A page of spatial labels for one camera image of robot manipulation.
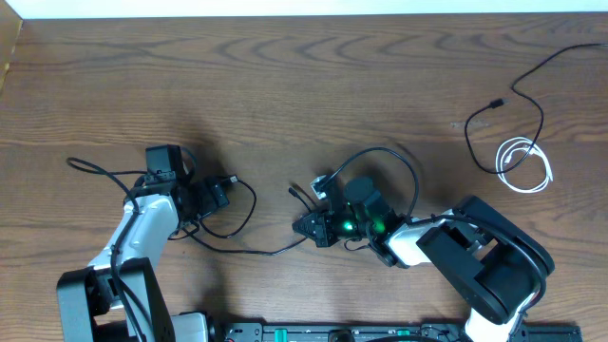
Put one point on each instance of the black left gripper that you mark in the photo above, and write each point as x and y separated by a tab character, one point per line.
210	201

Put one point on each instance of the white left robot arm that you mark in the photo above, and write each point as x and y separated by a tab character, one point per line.
117	297

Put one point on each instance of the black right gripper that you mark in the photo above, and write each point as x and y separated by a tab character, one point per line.
322	235

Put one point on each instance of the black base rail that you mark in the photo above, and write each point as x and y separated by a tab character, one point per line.
351	332

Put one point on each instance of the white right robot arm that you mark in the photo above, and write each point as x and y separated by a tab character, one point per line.
498	269

